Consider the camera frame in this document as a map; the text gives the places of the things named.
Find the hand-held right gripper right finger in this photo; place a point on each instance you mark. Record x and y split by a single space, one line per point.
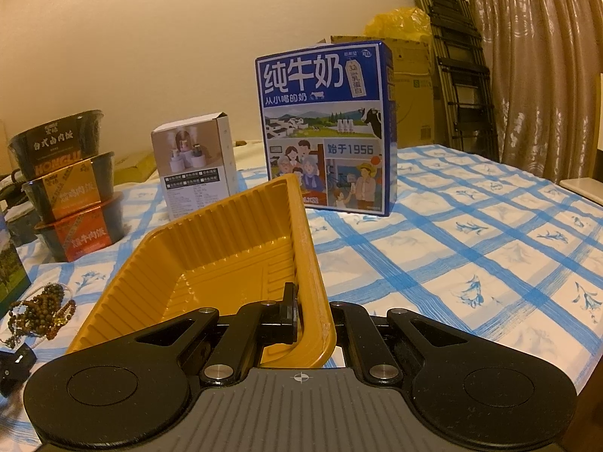
348 320

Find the flat yellow packet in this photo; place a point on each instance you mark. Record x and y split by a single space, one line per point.
136 165

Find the beige patterned curtain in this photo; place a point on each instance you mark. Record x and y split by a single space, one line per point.
541 56

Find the yellow plastic bag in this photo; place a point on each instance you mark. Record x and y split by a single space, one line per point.
400 21

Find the beige wooden furniture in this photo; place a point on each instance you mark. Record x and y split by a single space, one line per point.
584 188

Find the black folding ladder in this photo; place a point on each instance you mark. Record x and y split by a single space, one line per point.
459 70

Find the yellow label instant meal bowl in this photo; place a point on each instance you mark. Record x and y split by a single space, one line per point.
70 188

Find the red label instant meal bowl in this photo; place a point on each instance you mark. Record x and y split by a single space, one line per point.
80 235

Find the white green milk carton box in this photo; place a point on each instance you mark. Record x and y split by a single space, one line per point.
12 268

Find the orange plastic tray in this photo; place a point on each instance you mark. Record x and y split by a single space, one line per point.
212 254

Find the blue checked tablecloth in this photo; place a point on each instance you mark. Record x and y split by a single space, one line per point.
471 245

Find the brown cardboard box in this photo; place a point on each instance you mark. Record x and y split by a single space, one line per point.
414 103

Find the black label instant meal bowl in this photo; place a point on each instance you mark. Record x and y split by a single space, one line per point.
52 143

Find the blue illustrated milk box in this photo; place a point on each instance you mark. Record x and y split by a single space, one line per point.
320 103

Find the small white product box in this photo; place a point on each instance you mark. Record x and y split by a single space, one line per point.
193 183

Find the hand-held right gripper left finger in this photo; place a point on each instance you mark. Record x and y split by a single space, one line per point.
287 320

